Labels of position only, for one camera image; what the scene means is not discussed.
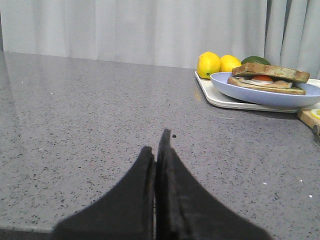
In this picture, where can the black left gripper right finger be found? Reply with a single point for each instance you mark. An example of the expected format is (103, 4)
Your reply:
(187, 211)

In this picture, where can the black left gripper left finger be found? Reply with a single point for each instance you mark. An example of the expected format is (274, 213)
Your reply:
(124, 213)

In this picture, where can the light blue round plate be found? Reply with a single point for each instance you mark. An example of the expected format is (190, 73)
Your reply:
(273, 99)

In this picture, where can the bread slice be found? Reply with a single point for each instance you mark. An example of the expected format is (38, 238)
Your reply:
(249, 70)
(266, 87)

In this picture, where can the cream bear serving tray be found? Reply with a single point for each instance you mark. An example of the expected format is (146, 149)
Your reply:
(219, 99)

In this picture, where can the left yellow lemon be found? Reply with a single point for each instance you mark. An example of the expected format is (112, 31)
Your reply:
(208, 63)

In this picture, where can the fried egg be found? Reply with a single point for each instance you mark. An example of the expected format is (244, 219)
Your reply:
(266, 81)

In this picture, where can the wooden cutting board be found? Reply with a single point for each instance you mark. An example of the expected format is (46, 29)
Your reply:
(307, 118)

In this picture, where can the right yellow lemon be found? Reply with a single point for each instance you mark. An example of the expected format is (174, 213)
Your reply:
(228, 63)

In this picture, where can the yellow lemon slice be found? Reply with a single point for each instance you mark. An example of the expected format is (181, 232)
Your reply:
(315, 113)

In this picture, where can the green lime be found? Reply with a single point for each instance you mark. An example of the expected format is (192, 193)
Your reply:
(256, 60)

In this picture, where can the white curtain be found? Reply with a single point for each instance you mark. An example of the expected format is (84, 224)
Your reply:
(169, 33)

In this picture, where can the metal cutting board handle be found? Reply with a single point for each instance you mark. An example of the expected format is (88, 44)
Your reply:
(316, 132)

